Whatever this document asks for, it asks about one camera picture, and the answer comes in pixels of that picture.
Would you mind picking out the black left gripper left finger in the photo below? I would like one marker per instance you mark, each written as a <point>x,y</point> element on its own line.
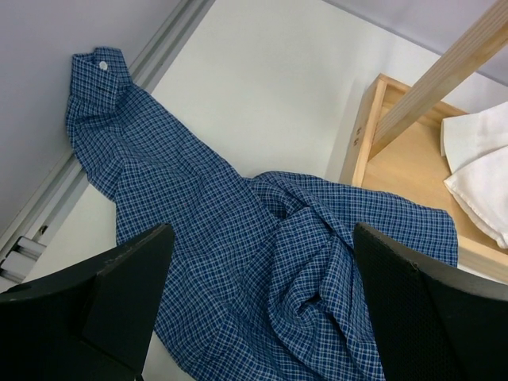
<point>90,321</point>

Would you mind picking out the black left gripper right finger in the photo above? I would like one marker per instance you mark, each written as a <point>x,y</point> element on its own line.
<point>431,321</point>

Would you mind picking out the blue checked shirt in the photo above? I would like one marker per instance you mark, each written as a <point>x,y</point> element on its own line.
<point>262,284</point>

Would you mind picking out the white shirt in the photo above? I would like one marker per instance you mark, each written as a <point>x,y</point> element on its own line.
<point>475,146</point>

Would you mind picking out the wooden clothes rack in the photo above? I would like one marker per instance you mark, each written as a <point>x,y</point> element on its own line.
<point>396,137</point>

